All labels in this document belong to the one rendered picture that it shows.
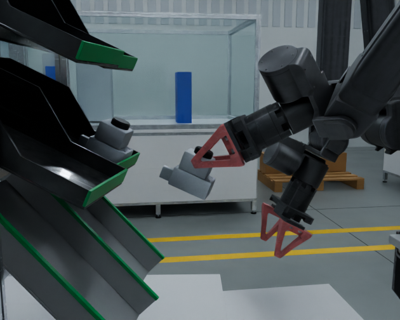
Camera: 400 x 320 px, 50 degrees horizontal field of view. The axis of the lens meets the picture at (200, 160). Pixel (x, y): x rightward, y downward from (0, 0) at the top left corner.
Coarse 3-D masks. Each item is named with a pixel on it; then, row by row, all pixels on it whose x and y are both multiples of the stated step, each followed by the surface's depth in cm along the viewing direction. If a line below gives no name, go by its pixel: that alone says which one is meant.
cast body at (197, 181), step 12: (192, 156) 66; (204, 156) 67; (168, 168) 69; (180, 168) 67; (192, 168) 66; (204, 168) 66; (168, 180) 69; (180, 180) 67; (192, 180) 67; (204, 180) 66; (192, 192) 67; (204, 192) 67
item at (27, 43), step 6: (0, 30) 50; (6, 30) 52; (0, 36) 50; (6, 36) 52; (12, 36) 54; (18, 36) 56; (12, 42) 55; (18, 42) 56; (24, 42) 58; (30, 42) 60; (36, 48) 64; (42, 48) 65; (0, 168) 50; (0, 174) 50; (6, 174) 52
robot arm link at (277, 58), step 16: (288, 48) 59; (304, 48) 57; (272, 64) 58; (288, 64) 56; (304, 64) 56; (272, 80) 58; (288, 80) 58; (304, 80) 57; (320, 80) 59; (336, 80) 62; (272, 96) 62; (288, 96) 59; (304, 96) 59; (320, 96) 59; (320, 112) 60; (320, 128) 60; (336, 128) 57; (352, 128) 56
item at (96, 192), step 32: (0, 96) 61; (32, 96) 60; (0, 128) 48; (32, 128) 61; (0, 160) 49; (32, 160) 54; (64, 160) 59; (96, 160) 60; (64, 192) 48; (96, 192) 50
